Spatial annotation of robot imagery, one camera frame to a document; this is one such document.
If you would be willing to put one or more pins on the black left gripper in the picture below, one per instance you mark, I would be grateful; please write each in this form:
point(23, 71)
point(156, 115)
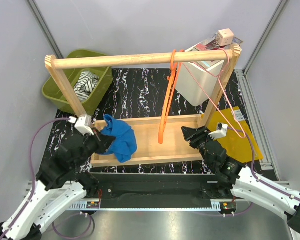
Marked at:
point(104, 142)

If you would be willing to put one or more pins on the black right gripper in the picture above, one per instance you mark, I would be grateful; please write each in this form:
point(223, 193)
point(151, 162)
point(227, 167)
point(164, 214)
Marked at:
point(195, 135)

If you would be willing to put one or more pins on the blue tank top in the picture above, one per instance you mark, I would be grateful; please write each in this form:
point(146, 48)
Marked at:
point(125, 144)

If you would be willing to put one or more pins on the striped white tank top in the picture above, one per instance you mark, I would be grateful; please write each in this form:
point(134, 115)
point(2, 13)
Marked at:
point(85, 85)

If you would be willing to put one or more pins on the orange plastic hanger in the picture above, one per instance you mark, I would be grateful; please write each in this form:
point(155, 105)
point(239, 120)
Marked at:
point(172, 82)

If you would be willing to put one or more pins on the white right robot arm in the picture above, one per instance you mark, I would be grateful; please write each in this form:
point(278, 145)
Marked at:
point(241, 180)

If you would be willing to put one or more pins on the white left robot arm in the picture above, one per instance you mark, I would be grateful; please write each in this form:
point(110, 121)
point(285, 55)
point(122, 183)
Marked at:
point(57, 185)

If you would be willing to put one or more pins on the wooden clothes rack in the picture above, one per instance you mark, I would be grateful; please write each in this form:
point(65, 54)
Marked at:
point(173, 148)

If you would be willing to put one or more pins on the yellow padded envelope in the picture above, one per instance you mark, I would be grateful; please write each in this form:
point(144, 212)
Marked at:
point(236, 147)

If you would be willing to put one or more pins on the white storage box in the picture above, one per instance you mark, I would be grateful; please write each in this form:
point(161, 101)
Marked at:
point(196, 80)

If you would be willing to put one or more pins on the green plastic basket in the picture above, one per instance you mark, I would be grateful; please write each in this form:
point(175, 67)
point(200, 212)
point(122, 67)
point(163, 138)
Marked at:
point(51, 91)

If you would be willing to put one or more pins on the stack of books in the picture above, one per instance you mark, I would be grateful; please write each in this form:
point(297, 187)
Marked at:
point(211, 44)

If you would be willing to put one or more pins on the beige cube power socket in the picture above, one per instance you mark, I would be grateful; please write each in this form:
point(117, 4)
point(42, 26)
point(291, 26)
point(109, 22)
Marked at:
point(224, 37)

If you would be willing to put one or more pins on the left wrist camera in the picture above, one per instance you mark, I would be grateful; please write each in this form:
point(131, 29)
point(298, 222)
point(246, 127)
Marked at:
point(84, 125)

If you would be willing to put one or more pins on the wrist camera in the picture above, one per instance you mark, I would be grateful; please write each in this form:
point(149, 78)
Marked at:
point(84, 125)
point(220, 132)

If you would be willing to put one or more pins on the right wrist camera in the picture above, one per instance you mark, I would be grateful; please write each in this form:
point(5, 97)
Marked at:
point(220, 132)

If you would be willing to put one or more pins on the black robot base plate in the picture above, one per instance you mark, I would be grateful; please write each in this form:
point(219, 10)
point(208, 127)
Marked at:
point(160, 192)

